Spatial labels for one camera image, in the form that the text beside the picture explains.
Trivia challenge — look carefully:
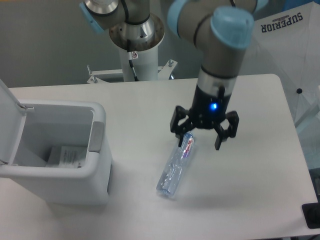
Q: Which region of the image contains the white umbrella with text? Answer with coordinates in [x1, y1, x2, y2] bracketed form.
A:
[240, 1, 320, 122]

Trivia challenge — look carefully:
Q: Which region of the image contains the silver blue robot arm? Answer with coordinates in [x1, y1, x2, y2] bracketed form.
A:
[79, 0, 267, 149]

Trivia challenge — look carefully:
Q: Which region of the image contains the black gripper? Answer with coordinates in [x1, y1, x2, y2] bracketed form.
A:
[170, 85, 240, 151]

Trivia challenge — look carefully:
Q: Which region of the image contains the black cable on pedestal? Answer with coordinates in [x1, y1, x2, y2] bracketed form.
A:
[126, 39, 140, 82]

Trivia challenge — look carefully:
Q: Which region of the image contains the clear plastic water bottle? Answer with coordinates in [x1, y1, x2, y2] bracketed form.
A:
[156, 132, 195, 198]

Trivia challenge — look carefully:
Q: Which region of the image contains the white metal base frame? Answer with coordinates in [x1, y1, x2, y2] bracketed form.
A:
[86, 59, 178, 85]

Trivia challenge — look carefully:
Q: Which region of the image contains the white trash can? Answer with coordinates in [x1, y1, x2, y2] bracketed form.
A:
[0, 99, 112, 205]

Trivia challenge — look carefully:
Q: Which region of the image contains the black device at table edge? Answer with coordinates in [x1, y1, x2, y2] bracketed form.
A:
[301, 202, 320, 229]

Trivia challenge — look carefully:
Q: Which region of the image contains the white trash can lid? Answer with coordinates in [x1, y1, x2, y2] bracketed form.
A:
[0, 81, 34, 165]

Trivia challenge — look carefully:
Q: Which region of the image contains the clear plastic bag green stripe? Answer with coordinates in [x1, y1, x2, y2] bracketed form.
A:
[46, 146, 87, 169]

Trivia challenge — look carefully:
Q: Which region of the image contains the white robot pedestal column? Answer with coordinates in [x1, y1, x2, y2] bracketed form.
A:
[108, 13, 166, 82]

